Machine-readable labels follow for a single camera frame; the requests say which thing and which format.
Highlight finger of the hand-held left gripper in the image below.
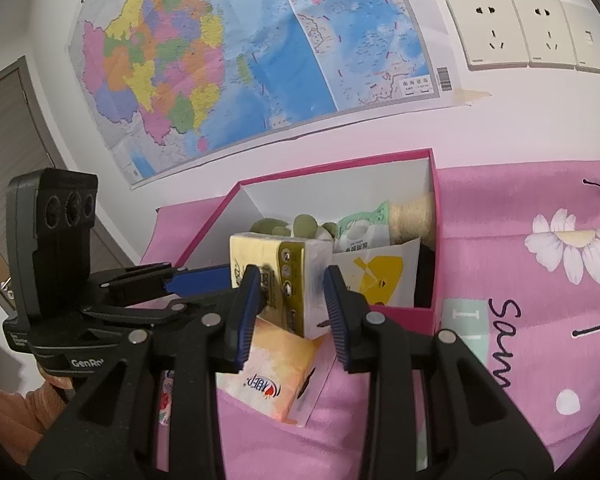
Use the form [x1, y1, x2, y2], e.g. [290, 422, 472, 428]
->
[100, 262, 231, 306]
[82, 287, 238, 336]

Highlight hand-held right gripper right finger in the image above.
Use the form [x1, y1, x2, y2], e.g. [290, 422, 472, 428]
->
[322, 264, 556, 480]

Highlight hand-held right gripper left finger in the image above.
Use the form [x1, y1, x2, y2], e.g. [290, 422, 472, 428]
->
[25, 264, 263, 480]

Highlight yellow tissue pack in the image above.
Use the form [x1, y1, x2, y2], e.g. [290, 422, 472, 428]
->
[229, 232, 333, 341]

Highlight white packet with yellow print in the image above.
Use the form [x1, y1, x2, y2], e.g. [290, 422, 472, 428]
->
[330, 237, 422, 308]

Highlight small green packet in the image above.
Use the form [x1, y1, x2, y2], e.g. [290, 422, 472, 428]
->
[332, 201, 391, 253]

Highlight green plush toy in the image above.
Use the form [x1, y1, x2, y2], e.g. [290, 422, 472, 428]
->
[250, 214, 338, 241]

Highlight tan teddy bear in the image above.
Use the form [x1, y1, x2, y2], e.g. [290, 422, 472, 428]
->
[387, 192, 437, 251]

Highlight pink cardboard box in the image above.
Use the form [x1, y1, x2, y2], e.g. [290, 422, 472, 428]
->
[172, 148, 443, 336]

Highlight person's left forearm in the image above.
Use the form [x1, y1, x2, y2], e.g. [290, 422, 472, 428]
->
[0, 370, 81, 466]

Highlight large pastel tissue pack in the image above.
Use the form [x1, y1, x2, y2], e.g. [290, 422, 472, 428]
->
[215, 312, 326, 423]

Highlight pink floral tissue pack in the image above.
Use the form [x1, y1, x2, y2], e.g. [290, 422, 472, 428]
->
[157, 370, 177, 426]

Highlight grey door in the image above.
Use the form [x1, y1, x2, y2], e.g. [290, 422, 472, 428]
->
[0, 57, 141, 311]

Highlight colourful wall map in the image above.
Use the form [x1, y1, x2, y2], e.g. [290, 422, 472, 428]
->
[67, 0, 461, 191]

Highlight white wall socket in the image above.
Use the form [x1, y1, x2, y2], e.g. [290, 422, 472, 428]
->
[446, 0, 531, 71]
[510, 0, 578, 68]

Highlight white wall switch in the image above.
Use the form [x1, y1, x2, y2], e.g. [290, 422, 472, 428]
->
[562, 2, 600, 76]

